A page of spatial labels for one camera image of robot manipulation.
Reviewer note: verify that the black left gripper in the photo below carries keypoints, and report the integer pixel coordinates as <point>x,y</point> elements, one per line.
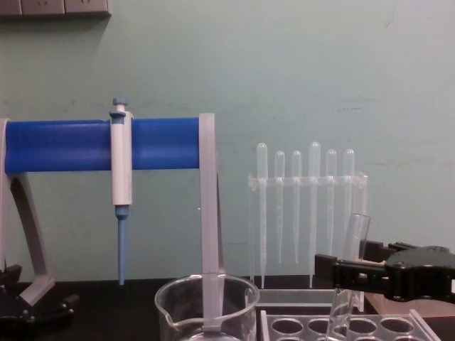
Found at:
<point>14,316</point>

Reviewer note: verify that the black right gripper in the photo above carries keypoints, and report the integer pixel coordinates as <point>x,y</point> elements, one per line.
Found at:
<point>426,273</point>

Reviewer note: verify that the clear glass test tube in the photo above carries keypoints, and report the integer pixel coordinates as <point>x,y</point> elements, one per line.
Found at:
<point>355,234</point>

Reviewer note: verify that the brown board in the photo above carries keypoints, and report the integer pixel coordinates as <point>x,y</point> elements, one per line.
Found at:
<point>409,307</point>

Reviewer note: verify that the clear acrylic test tube rack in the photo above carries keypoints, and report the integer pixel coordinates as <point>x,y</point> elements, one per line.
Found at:
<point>423,321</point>

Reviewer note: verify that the clear acrylic pipette rack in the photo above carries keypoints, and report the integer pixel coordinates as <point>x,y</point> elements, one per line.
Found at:
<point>359,179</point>

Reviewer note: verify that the short clear plastic transfer pipette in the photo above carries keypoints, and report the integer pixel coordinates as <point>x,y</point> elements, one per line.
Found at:
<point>279,163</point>
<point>296,163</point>
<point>331,163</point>
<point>348,163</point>

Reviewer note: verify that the tall clear plastic transfer pipette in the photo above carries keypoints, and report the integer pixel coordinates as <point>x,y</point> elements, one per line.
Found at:
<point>262,160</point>
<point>314,160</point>

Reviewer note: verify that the clear glass beaker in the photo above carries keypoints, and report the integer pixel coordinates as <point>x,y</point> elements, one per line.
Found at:
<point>167,302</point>

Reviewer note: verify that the grey and blue pipette stand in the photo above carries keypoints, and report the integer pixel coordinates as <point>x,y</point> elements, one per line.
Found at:
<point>53,149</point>

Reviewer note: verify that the white and blue micropipette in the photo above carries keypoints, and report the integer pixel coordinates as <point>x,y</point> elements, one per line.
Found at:
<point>121,167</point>

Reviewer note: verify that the white wall socket panel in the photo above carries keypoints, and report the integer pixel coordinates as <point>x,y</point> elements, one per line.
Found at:
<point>53,7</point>

